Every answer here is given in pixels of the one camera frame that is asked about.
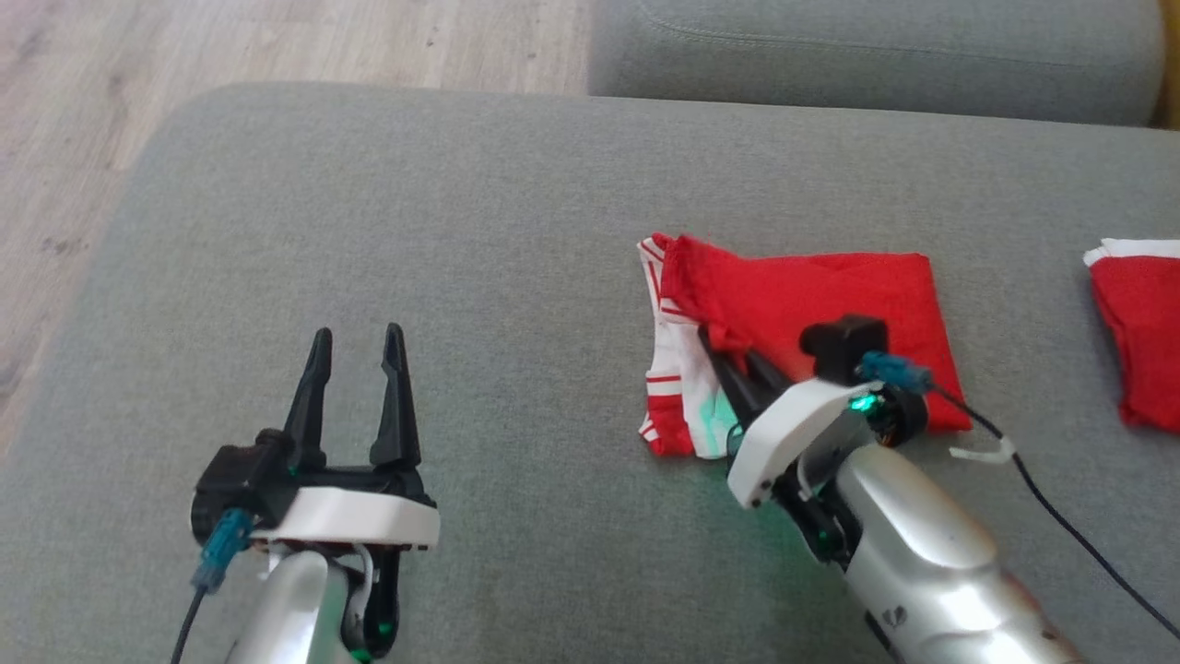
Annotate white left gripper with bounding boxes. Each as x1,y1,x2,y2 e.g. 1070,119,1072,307
247,322,443,658

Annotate red shorts with white trim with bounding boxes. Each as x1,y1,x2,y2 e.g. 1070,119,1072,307
1081,237,1180,435

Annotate grey sofa seat cushion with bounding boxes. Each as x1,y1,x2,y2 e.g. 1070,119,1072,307
0,80,1180,664

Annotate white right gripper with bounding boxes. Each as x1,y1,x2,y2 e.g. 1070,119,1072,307
695,322,875,565

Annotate red basketball jersey with number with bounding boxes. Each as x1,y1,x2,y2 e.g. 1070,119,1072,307
635,231,975,461

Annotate grey sofa back cushion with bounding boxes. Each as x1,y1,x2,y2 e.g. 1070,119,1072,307
586,0,1166,129

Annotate black cable with teal plug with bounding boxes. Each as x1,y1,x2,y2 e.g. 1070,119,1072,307
859,351,1180,644
169,505,256,664

